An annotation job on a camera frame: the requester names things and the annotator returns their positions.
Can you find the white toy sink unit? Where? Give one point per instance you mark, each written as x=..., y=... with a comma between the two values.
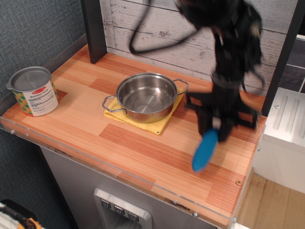
x=280, y=156

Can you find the silver dispenser button panel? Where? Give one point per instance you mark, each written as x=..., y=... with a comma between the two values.
x=121, y=211

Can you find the grey toy fridge cabinet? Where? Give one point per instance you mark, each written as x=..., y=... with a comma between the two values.
x=78, y=182

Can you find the blue handled metal fork spatula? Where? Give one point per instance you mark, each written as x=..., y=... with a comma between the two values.
x=206, y=147

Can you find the stainless steel pot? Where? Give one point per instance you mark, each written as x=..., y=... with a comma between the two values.
x=146, y=97

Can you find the orange sponge piece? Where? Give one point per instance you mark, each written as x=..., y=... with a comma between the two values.
x=29, y=224

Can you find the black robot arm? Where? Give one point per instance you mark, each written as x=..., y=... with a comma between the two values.
x=236, y=27

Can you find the white frame bottom left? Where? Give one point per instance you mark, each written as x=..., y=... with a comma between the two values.
x=6, y=221

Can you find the clear acrylic edge guard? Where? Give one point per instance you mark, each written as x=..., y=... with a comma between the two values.
x=157, y=165

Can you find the toy food can container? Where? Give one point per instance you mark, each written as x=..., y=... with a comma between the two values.
x=34, y=90

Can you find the yellow folded cloth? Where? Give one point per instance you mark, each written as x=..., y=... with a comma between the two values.
x=154, y=127

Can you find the dark right shelf post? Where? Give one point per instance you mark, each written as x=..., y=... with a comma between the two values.
x=284, y=56

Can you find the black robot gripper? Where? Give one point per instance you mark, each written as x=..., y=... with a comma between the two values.
x=224, y=102

